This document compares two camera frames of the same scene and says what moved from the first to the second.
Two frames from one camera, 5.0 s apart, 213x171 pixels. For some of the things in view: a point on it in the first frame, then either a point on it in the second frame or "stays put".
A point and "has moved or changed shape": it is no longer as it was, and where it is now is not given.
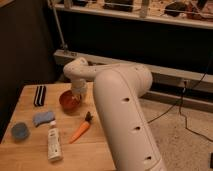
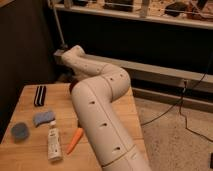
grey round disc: x=20 y=131 stays put
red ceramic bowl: x=70 y=101 has moved or changed shape
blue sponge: x=39 y=118 stays put
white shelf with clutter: x=195 y=13 stays put
